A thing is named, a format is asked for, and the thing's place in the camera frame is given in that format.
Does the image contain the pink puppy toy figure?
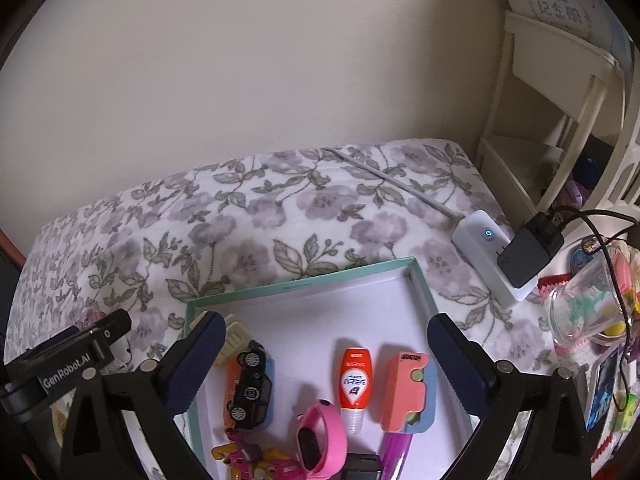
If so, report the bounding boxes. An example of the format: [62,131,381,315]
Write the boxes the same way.
[210,428,307,480]

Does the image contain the pink blue folding toy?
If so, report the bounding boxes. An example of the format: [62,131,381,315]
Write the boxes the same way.
[381,351,437,434]

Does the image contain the orange blue carrot knife toy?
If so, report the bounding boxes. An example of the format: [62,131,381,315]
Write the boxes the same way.
[222,349,277,430]

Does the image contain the black toy car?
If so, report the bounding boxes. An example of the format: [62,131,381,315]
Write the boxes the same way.
[226,340,274,432]

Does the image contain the purple lighter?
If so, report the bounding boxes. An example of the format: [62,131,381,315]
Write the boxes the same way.
[378,432,413,480]

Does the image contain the cream hair claw clip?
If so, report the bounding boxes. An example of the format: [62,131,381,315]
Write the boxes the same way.
[215,314,252,366]

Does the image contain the black power adapter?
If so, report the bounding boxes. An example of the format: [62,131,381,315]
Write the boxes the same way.
[340,453,383,480]

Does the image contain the red glue tube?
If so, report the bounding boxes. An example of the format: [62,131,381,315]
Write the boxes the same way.
[337,348,373,434]

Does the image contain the pink kids smartwatch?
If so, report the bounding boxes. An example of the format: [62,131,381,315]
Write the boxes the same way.
[295,399,347,479]

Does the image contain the clear plastic cup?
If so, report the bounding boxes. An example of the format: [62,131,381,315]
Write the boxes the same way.
[546,248,634,348]

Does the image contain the black charger plug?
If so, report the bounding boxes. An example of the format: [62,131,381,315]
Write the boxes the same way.
[497,212,564,288]

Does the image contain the white power strip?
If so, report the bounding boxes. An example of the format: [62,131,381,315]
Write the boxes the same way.
[451,210,538,308]

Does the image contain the teal white box lid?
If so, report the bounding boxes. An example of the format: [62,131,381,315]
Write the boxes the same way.
[184,258,472,479]

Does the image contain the floral grey white blanket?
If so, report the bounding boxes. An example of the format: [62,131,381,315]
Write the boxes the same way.
[4,140,558,373]

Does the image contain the cream wooden shelf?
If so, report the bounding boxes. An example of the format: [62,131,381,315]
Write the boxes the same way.
[476,12,639,226]

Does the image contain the black cable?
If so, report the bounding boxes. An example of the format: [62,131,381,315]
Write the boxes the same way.
[549,204,640,331]

